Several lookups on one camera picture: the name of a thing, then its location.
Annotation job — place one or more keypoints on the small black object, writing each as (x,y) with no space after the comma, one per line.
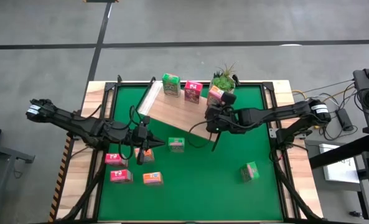
(355,214)

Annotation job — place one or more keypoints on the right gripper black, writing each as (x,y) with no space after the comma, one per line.
(220,119)

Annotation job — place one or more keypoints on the white box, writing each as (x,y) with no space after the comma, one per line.
(339,171)

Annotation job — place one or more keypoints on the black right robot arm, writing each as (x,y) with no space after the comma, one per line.
(280,112)

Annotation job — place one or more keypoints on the black aluminium table frame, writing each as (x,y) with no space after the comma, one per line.
(283,199)

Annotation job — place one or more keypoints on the succulent plant in patterned pot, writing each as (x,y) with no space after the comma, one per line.
(223,82)

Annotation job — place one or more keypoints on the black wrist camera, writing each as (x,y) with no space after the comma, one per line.
(229,98)
(146,120)

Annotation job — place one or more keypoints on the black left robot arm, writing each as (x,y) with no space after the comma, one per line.
(75,124)

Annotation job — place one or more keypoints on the green Apple Jacks cereal box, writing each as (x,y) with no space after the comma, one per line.
(171,81)
(249,171)
(176,143)

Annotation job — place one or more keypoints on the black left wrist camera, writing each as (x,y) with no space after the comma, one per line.
(146,120)

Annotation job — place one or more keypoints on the black equipment stand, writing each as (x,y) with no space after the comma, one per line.
(363,81)

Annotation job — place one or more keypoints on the yellow black hazard tape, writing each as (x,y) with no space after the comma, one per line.
(59,180)

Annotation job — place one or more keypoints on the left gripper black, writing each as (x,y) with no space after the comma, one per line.
(139,135)

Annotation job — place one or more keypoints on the orange Frosted Mini-Wheats cereal box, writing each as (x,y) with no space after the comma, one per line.
(153,178)
(150,156)
(214,95)

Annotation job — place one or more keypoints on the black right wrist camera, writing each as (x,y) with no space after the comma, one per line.
(229,98)

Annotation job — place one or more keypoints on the black power adapter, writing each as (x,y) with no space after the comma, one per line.
(345,119)

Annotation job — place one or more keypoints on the black beam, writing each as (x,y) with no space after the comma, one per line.
(343,152)

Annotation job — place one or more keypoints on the red Froot Loops cereal box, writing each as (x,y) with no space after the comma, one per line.
(121,175)
(193,90)
(115,159)

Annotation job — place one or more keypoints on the green table mat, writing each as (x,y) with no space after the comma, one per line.
(187,193)

